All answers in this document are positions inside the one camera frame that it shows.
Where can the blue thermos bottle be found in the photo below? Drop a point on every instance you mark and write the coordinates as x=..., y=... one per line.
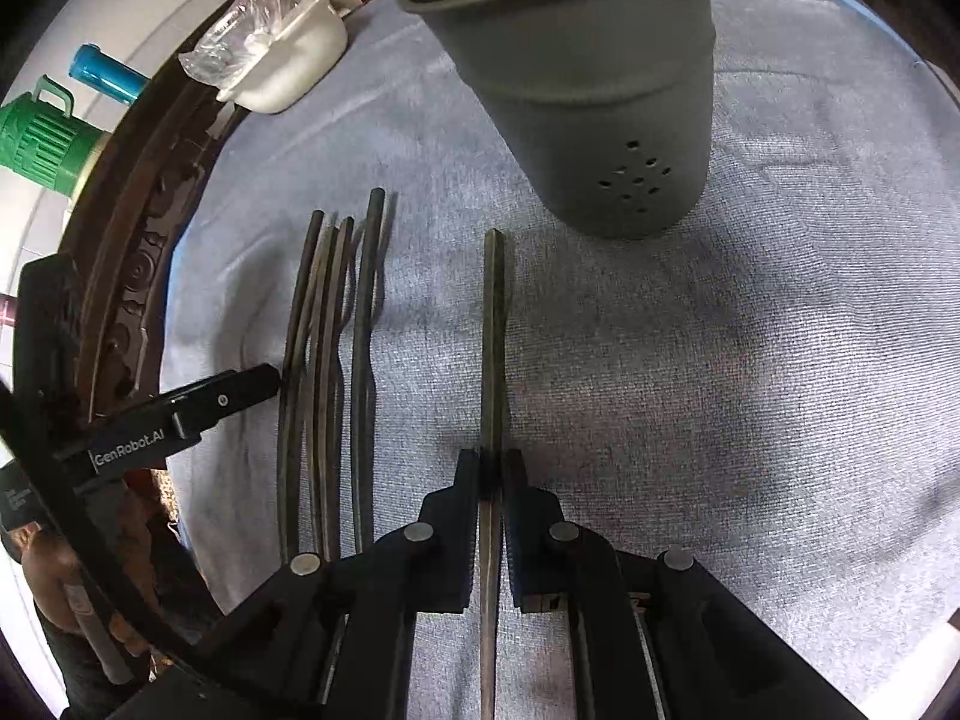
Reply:
x=107, y=75

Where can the person left hand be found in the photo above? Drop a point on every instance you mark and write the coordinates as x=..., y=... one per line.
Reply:
x=57, y=581

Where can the clear plastic bag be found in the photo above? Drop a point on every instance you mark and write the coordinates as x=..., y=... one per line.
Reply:
x=236, y=41

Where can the dark carved wooden bench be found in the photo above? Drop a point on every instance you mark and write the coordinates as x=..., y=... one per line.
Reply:
x=135, y=206

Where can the green thermos jug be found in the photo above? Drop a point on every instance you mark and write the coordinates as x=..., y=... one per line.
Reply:
x=45, y=143

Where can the grey metal utensil holder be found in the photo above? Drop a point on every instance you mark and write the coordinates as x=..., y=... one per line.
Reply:
x=606, y=105

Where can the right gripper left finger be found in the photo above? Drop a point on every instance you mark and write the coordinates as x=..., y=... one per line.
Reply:
x=444, y=563

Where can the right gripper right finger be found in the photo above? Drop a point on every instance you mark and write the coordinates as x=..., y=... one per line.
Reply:
x=533, y=561

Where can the grey table cloth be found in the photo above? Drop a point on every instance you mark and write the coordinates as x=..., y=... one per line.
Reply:
x=771, y=385

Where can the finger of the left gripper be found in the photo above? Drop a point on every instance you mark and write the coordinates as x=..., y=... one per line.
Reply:
x=217, y=398

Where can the white plastic basin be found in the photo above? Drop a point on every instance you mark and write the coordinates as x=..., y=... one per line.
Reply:
x=312, y=41

